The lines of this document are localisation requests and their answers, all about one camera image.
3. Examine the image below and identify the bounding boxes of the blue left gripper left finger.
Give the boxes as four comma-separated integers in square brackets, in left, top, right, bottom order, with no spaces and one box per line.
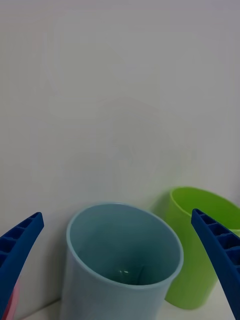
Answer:
[0,211,45,316]

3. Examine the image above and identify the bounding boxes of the green plastic bin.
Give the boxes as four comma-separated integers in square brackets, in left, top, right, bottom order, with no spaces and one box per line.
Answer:
[149,186,240,311]

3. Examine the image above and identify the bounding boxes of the pale blue plastic bin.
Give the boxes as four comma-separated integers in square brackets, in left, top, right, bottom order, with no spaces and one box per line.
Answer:
[59,201,185,320]

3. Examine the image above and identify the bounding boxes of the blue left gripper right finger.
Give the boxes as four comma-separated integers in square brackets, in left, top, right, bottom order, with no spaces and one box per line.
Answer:
[190,208,240,320]

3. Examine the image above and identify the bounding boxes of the pink plastic bin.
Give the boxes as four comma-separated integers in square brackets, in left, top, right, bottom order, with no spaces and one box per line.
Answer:
[3,279,21,320]

